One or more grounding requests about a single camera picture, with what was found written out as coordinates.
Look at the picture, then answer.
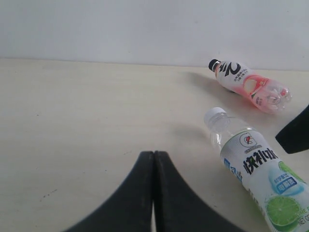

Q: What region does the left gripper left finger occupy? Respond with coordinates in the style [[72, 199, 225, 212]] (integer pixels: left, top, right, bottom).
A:
[[67, 151, 155, 232]]

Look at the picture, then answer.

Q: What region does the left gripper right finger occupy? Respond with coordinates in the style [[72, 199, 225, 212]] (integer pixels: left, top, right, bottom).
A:
[[154, 151, 243, 232]]

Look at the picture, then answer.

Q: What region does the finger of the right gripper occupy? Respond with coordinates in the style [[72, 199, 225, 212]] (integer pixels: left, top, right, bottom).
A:
[[275, 106, 309, 154]]

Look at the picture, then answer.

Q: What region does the lime sports drink bottle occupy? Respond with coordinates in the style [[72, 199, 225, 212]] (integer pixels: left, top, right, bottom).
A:
[[204, 107, 309, 232]]

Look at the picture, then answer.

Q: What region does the pink peach drink bottle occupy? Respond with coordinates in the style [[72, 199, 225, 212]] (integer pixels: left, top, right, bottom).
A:
[[209, 59, 292, 114]]

